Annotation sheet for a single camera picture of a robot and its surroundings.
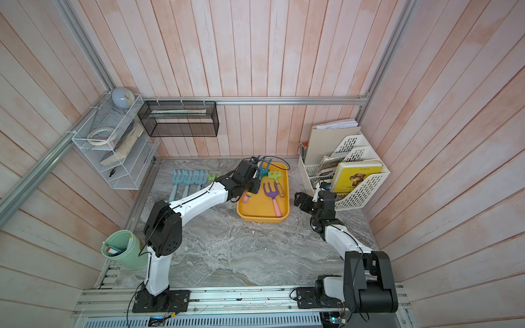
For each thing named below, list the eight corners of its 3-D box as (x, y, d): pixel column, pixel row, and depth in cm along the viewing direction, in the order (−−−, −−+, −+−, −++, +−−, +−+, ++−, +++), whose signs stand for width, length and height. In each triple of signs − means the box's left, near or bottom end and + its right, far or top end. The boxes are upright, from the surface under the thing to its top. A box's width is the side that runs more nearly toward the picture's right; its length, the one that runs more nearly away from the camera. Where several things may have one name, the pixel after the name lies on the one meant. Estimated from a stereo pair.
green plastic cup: (119, 269, 83) (95, 257, 71) (129, 244, 89) (109, 229, 77) (148, 269, 83) (129, 257, 71) (156, 244, 89) (140, 229, 77)
